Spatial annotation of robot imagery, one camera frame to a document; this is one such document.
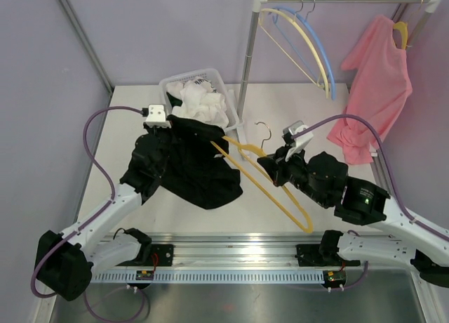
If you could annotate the white slotted cable duct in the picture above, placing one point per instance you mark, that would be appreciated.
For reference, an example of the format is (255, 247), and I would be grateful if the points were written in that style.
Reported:
(211, 277)

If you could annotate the yellow hanger back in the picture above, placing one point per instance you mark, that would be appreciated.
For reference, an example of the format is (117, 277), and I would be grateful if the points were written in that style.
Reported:
(401, 28)

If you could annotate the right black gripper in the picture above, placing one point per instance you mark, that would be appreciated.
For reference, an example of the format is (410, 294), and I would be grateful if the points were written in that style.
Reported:
(277, 167)

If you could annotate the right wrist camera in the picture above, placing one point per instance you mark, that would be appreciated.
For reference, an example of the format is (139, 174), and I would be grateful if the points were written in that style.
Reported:
(294, 142)

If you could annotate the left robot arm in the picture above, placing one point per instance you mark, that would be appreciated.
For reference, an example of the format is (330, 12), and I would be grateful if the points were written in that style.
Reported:
(67, 261)

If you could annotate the white plastic basket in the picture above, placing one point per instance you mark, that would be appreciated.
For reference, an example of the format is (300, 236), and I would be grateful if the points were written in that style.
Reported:
(216, 80)

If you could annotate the metal clothes rack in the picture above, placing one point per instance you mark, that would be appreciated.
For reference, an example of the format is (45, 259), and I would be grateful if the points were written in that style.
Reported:
(428, 6)

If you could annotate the light blue hanger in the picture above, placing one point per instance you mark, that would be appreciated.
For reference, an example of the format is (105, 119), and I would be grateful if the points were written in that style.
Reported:
(325, 79)

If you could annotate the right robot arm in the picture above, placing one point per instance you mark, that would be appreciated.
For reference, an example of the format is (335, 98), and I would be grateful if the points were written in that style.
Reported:
(326, 181)

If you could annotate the aluminium mounting rail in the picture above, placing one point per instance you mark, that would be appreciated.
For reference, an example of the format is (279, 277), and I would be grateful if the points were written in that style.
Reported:
(224, 247)

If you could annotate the cream plastic hanger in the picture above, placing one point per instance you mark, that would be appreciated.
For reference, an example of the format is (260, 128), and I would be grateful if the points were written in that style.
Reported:
(266, 25)

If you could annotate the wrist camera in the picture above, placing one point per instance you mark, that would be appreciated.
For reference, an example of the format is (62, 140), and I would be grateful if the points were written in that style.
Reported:
(294, 142)
(157, 117)

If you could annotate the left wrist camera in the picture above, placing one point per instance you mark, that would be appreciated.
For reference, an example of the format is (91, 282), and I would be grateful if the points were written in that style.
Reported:
(157, 117)

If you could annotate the black t shirt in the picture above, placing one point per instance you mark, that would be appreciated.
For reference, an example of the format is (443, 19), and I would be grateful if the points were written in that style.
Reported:
(187, 159)

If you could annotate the white printed t shirt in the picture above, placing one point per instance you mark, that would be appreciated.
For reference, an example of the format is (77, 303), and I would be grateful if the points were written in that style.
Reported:
(209, 108)

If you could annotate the green and white t shirt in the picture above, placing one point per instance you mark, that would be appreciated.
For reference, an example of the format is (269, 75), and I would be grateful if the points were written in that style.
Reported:
(177, 91)

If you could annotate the pink t shirt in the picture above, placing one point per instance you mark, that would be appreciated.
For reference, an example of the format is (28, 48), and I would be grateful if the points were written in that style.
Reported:
(378, 93)

